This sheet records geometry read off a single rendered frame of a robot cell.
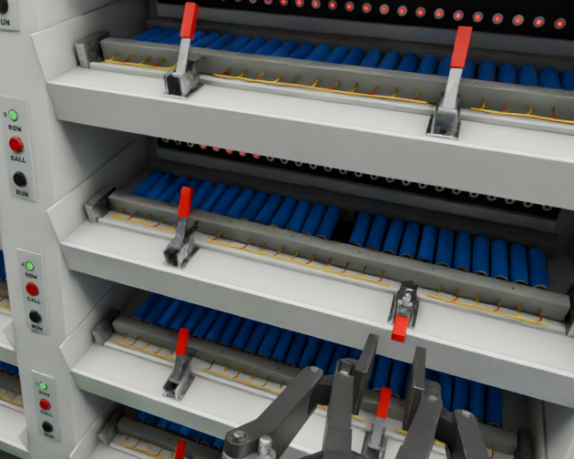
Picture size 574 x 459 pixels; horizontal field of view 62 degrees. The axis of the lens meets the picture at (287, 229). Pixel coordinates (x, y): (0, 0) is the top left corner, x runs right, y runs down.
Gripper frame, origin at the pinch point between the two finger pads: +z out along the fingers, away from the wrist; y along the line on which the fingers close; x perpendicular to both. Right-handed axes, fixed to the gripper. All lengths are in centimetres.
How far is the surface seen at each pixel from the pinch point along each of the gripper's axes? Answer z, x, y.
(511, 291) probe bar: 21.0, 3.3, 10.1
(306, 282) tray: 19.1, -0.5, -11.1
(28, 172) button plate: 14.0, 6.0, -46.0
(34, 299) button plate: 18, -11, -47
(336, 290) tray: 19.1, -0.5, -7.6
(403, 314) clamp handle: 14.2, 0.1, 0.0
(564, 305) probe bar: 20.8, 3.1, 15.0
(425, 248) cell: 25.2, 5.2, 0.8
